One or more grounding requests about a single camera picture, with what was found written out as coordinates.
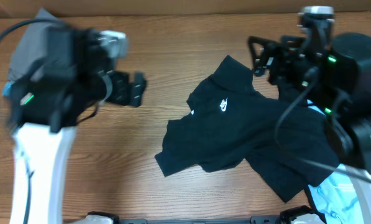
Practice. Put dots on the black Nike t-shirt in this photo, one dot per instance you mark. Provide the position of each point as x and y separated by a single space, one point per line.
230 122

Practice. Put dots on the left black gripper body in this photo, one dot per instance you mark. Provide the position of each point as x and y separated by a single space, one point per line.
110 88

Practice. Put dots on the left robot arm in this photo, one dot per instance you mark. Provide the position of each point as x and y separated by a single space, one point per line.
77 72

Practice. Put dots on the light blue folded jeans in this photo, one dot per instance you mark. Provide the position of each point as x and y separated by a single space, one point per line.
6 89

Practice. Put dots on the grey folded shorts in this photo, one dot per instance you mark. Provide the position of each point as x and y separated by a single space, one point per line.
30 49

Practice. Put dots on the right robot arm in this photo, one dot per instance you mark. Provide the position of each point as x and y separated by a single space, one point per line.
335 74

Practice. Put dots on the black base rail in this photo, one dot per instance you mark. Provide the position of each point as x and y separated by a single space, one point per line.
301 215

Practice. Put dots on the light blue t-shirt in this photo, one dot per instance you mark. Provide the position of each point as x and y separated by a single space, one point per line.
344 199

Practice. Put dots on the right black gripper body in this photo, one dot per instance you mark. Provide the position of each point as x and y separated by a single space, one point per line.
286 70

